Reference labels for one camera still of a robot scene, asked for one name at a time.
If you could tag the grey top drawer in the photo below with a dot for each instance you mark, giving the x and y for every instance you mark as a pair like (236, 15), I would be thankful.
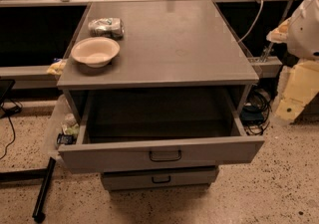
(153, 129)

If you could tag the crumpled silver chip bag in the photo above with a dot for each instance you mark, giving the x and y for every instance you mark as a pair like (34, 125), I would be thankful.
(107, 27)

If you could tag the black floor stand leg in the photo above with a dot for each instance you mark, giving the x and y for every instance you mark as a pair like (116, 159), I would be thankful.
(45, 174)

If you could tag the white paper bowl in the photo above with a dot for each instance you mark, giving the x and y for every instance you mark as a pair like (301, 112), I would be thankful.
(95, 52)

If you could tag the grey bottom drawer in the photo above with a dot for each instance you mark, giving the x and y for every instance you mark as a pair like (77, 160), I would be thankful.
(128, 180)

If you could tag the grey drawer cabinet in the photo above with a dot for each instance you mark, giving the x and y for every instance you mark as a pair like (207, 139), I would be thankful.
(167, 44)

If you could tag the grey drawer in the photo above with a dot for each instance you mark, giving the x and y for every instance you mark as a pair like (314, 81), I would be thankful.
(153, 129)
(128, 180)

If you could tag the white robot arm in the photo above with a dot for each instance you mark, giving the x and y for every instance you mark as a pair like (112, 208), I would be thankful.
(298, 85)

